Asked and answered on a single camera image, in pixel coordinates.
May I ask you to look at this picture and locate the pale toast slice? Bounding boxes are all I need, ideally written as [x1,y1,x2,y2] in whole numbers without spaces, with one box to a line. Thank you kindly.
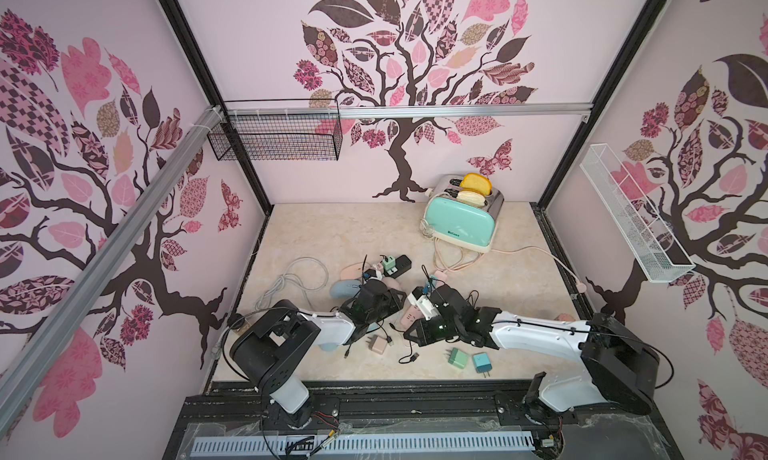
[456,190,486,209]

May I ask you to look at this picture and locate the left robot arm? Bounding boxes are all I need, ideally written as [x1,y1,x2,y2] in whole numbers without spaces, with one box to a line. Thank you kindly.
[229,279,406,428]

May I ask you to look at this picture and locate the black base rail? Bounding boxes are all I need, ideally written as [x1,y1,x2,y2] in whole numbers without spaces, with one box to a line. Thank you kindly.
[164,380,680,459]

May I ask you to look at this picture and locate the pink mouse top left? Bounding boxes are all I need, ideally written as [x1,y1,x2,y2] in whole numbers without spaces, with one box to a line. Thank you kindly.
[339,265,363,281]

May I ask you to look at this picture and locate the green charger plug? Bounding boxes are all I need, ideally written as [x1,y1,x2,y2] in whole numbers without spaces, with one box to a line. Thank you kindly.
[448,348,469,370]

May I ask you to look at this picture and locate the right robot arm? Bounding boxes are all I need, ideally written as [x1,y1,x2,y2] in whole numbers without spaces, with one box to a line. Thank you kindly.
[403,285,660,421]

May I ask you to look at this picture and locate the black mouse charging cable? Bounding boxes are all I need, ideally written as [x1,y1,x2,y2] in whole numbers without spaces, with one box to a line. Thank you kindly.
[389,321,421,365]

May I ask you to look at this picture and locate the yellow toast slice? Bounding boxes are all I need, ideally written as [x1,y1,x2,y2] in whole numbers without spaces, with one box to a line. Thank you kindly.
[460,173,493,197]

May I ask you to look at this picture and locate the blue mouse bottom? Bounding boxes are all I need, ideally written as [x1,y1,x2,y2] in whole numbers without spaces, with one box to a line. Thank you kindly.
[318,338,344,352]

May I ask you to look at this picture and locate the small brown jar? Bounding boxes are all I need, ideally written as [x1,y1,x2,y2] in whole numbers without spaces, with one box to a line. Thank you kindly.
[227,313,248,335]

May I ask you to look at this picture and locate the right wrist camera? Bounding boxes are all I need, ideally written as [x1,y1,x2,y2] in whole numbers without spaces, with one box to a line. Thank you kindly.
[407,289,439,320]

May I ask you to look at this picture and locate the pink charger plug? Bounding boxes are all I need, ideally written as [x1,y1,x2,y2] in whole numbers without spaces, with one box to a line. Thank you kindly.
[368,336,389,355]

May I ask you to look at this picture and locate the blue mouse top left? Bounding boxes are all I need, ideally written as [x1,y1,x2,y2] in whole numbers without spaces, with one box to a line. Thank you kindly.
[329,280,361,301]

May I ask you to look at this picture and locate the teal charger plug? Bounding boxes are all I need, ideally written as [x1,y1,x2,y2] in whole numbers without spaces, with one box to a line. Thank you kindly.
[472,353,493,378]

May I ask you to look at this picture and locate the black wire basket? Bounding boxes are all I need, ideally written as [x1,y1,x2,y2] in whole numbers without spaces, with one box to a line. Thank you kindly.
[208,95,343,161]

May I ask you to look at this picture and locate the white slotted cable duct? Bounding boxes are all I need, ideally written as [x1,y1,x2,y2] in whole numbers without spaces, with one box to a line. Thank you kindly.
[188,431,534,459]

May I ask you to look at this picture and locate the grey coiled cable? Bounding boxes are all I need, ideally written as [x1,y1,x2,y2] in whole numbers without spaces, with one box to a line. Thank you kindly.
[254,255,330,314]

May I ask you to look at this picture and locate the mint green toaster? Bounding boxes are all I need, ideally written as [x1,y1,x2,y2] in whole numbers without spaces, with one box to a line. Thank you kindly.
[421,175,505,254]

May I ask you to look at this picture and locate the pink power strip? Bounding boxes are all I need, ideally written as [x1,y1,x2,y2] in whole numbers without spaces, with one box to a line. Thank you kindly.
[400,270,448,329]

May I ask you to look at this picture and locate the black power strip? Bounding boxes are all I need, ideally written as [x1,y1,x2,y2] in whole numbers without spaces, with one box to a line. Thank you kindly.
[384,255,412,279]

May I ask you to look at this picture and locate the pink power strip cord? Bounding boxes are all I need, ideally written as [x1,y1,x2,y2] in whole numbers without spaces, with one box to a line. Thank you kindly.
[419,219,586,293]

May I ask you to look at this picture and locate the blue mouse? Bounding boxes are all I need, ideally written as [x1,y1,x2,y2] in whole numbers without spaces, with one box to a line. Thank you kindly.
[318,338,344,352]
[329,280,361,301]

